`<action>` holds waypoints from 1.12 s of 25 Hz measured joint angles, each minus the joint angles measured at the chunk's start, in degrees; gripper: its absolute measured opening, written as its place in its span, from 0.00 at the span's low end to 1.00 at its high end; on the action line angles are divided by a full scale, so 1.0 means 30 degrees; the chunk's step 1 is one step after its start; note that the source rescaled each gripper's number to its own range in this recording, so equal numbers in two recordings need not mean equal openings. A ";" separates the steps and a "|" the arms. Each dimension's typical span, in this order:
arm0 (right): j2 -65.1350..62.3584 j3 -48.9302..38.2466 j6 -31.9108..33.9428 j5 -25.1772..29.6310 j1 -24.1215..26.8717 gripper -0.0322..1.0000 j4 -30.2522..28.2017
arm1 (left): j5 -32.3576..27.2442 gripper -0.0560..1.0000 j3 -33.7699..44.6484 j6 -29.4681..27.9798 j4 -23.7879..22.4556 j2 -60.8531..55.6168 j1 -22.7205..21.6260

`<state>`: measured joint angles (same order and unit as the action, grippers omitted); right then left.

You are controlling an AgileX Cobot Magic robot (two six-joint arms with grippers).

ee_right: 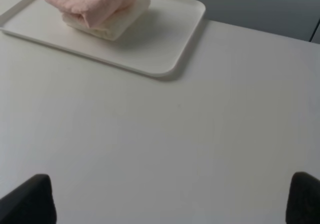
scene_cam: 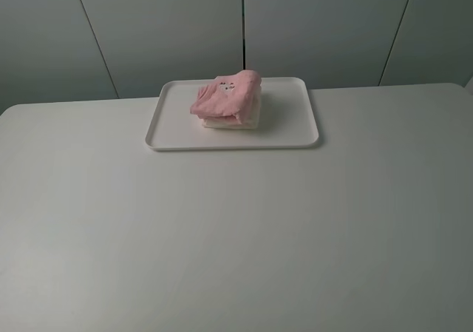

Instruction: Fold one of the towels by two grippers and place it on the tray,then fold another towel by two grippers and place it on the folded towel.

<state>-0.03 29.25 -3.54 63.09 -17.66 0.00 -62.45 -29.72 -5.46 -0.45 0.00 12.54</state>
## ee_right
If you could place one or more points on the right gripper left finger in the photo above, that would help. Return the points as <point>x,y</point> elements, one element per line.
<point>30,203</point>

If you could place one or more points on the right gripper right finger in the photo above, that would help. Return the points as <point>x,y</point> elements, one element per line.
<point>303,204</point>

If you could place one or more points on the cream white towel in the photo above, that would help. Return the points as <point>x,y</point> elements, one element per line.
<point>113,27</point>

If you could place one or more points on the pink towel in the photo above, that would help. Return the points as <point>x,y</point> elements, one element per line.
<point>90,12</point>

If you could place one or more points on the white plastic tray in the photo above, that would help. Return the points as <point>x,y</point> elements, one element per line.
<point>153,45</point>

